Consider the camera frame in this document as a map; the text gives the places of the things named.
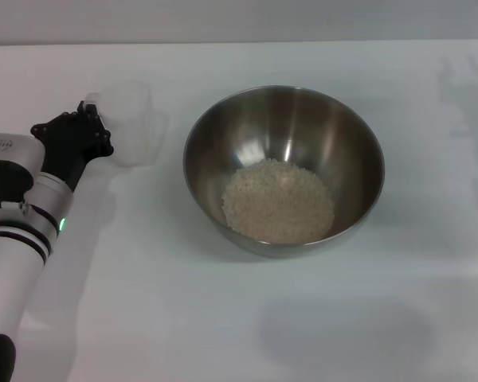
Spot white rice grains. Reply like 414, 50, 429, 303
221, 158, 335, 244

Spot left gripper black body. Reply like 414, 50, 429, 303
39, 119, 104, 193

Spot stainless steel mixing bowl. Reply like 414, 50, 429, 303
182, 84, 386, 259

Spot clear plastic measuring cup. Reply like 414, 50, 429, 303
85, 81, 153, 168

